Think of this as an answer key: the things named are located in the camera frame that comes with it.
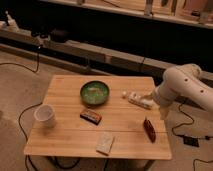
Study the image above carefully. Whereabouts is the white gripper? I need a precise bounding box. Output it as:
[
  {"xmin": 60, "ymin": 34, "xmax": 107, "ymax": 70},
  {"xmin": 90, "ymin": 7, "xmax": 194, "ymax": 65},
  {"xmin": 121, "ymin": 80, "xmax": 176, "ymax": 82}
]
[{"xmin": 141, "ymin": 84, "xmax": 176, "ymax": 120}]

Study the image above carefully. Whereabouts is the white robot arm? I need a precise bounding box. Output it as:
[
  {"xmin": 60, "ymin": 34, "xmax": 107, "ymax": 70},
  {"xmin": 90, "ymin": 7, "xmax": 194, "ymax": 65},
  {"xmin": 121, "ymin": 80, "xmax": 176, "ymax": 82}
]
[{"xmin": 144, "ymin": 64, "xmax": 213, "ymax": 120}]

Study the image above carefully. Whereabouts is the white patterned box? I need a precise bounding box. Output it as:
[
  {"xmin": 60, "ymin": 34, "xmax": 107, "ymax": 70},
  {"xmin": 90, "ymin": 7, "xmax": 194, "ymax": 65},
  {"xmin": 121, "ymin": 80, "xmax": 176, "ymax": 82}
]
[{"xmin": 122, "ymin": 91, "xmax": 153, "ymax": 110}]

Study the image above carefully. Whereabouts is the dark red chili pepper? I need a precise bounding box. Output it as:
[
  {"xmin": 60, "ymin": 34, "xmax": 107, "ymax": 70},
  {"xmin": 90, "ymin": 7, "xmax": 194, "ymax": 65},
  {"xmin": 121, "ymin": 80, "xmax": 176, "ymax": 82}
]
[{"xmin": 143, "ymin": 119, "xmax": 156, "ymax": 143}]

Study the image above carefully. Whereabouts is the black power adapter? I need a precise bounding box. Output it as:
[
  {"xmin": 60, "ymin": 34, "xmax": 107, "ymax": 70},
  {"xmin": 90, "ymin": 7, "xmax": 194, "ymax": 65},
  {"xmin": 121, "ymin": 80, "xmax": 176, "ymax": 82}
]
[{"xmin": 183, "ymin": 136, "xmax": 199, "ymax": 147}]

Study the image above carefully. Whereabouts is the green bowl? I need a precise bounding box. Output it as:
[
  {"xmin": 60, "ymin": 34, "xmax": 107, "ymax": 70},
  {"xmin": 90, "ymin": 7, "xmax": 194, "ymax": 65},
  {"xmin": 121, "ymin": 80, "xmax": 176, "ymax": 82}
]
[{"xmin": 80, "ymin": 81, "xmax": 110, "ymax": 105}]

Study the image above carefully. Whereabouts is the brown rectangular box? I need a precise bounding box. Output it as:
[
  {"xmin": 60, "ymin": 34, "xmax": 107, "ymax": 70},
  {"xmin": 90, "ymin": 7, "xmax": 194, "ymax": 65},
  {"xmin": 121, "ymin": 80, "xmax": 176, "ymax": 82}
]
[{"xmin": 80, "ymin": 109, "xmax": 102, "ymax": 125}]

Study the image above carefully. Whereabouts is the wooden table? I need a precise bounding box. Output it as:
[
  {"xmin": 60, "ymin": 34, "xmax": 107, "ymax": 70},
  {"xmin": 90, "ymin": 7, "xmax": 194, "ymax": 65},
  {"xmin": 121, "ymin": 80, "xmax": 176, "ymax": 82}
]
[{"xmin": 24, "ymin": 75, "xmax": 172, "ymax": 160}]

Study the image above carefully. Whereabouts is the white cup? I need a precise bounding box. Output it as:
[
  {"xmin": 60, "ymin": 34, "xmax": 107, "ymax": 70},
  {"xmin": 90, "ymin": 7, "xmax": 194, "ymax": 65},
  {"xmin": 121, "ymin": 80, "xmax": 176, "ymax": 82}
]
[{"xmin": 34, "ymin": 105, "xmax": 56, "ymax": 128}]

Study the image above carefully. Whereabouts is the black device on ledge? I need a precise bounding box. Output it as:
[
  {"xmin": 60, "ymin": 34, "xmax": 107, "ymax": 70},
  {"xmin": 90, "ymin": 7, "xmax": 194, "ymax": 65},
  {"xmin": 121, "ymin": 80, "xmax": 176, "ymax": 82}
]
[{"xmin": 50, "ymin": 29, "xmax": 69, "ymax": 43}]

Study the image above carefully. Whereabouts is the white spray bottle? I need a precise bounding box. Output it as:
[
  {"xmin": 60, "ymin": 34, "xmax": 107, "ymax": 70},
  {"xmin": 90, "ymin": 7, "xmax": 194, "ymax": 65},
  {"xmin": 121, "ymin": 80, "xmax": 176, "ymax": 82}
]
[{"xmin": 5, "ymin": 11, "xmax": 19, "ymax": 31}]

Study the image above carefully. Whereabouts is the black cable on floor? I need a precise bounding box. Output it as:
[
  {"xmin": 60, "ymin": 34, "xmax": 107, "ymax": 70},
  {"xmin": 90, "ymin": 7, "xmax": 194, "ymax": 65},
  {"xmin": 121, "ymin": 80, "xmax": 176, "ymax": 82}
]
[{"xmin": 18, "ymin": 101, "xmax": 81, "ymax": 171}]

